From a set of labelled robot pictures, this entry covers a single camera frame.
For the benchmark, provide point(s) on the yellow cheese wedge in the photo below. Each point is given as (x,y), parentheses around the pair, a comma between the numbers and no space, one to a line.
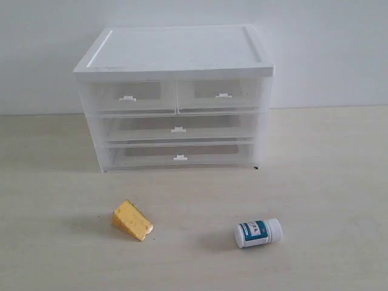
(130,220)

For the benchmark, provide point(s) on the white pill bottle blue label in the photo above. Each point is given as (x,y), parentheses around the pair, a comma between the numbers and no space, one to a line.
(256,233)

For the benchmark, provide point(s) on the white plastic drawer cabinet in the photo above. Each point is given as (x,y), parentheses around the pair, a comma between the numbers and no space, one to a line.
(172,54)

